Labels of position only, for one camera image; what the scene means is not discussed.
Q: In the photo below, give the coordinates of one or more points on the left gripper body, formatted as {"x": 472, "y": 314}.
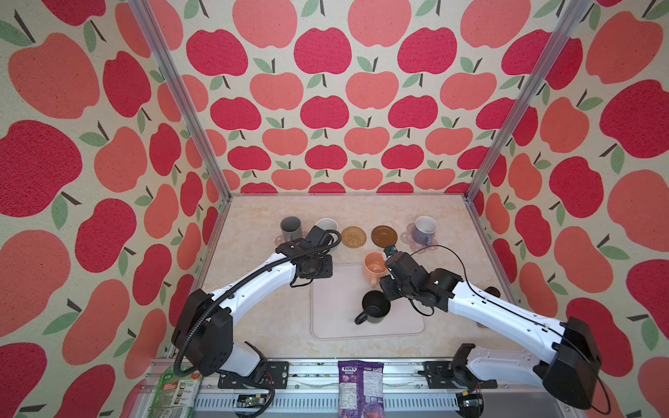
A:
{"x": 323, "y": 266}

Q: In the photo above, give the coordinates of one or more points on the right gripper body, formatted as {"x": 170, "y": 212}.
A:
{"x": 390, "y": 289}

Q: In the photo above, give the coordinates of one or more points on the grey mug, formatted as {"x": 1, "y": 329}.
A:
{"x": 291, "y": 229}

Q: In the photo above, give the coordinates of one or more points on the pink flower silicone coaster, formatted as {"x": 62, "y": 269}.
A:
{"x": 282, "y": 241}

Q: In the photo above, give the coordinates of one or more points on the round woven rattan coaster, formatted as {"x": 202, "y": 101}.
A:
{"x": 353, "y": 237}

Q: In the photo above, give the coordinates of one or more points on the black mug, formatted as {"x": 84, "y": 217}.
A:
{"x": 375, "y": 307}

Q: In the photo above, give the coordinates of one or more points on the peach orange mug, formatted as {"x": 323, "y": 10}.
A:
{"x": 374, "y": 268}

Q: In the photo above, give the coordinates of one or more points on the white lilac handled mug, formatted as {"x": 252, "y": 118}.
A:
{"x": 425, "y": 228}

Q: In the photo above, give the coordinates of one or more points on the round brown wooden coaster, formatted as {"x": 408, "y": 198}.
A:
{"x": 384, "y": 236}

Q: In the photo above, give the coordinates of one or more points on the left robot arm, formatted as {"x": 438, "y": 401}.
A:
{"x": 204, "y": 333}

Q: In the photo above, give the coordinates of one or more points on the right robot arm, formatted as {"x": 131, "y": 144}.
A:
{"x": 561, "y": 357}

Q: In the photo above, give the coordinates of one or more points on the translucent white tray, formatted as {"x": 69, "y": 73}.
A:
{"x": 336, "y": 302}

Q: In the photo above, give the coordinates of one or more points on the purple snack bag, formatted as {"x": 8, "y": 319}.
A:
{"x": 361, "y": 389}

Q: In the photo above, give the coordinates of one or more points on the green snack bag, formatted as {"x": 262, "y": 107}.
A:
{"x": 175, "y": 396}

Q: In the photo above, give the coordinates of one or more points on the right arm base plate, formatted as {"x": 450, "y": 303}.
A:
{"x": 445, "y": 375}

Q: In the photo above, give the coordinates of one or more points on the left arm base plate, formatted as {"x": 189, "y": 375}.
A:
{"x": 273, "y": 374}

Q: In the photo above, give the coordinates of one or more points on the aluminium front rail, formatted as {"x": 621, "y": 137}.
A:
{"x": 322, "y": 388}

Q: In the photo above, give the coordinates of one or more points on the aluminium corner frame post left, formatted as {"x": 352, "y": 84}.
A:
{"x": 150, "y": 28}

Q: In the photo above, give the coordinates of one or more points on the aluminium corner frame post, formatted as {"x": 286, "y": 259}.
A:
{"x": 150, "y": 28}
{"x": 567, "y": 23}

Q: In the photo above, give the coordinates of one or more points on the aluminium corner frame post right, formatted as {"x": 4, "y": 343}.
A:
{"x": 567, "y": 23}

